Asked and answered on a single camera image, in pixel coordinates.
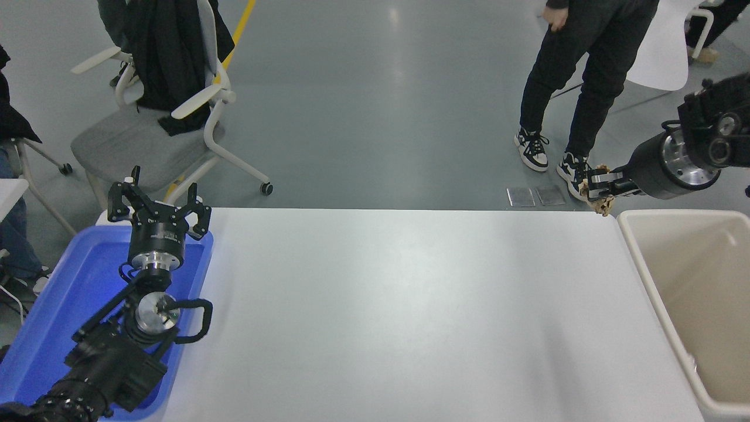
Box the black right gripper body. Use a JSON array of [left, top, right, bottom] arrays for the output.
[[629, 132, 714, 200]]

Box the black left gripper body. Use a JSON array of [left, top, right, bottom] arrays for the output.
[[128, 203, 190, 260]]

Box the tan paper ball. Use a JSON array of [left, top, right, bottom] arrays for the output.
[[579, 176, 615, 217]]

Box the person's hand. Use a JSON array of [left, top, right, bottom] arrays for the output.
[[543, 6, 570, 33]]

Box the grey office chair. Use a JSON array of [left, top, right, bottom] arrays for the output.
[[70, 0, 274, 212]]

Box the silver floor plate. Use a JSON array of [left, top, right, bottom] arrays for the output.
[[506, 186, 536, 208], [536, 185, 567, 207]]

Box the blue plastic tray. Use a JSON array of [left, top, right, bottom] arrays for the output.
[[0, 224, 215, 421]]

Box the standing person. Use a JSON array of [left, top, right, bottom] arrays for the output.
[[514, 0, 661, 203]]

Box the small white table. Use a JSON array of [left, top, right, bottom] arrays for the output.
[[0, 178, 30, 222]]

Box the white chair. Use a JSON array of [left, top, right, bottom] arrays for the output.
[[689, 6, 717, 60], [551, 0, 691, 113]]

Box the large pale bin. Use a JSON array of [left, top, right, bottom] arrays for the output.
[[618, 210, 750, 418]]

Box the seated person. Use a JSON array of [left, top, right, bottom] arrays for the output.
[[0, 44, 52, 294]]

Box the black jacket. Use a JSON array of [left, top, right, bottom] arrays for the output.
[[97, 0, 236, 137]]

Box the white chair frame with casters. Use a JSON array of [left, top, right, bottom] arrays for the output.
[[12, 137, 79, 235]]

